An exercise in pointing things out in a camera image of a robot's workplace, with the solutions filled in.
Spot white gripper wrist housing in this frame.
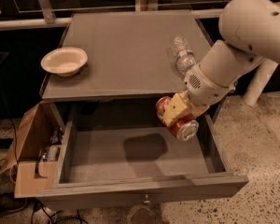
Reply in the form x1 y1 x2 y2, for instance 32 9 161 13
162 64 237 127

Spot red coke can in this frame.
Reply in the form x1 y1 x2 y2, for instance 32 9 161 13
156 96 199 142

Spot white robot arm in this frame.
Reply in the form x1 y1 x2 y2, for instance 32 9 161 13
161 0 280 127

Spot open grey top drawer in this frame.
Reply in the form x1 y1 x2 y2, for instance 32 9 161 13
36 104 248 209

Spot metal drawer knob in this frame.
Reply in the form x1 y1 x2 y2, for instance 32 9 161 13
143 194 151 204

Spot clear plastic water bottle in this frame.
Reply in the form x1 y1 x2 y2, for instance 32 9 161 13
169 35 196 76

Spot grey wooden cabinet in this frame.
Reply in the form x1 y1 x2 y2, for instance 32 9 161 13
42 10 212 103

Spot metal window railing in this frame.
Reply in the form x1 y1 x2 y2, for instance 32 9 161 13
0 0 280 32

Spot white paper bowl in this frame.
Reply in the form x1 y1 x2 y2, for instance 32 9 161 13
41 47 88 77

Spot open cardboard box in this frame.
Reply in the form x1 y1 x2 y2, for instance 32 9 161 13
0 102 60 198

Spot black cables on floor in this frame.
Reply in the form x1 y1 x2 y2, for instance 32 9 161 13
29 199 90 224

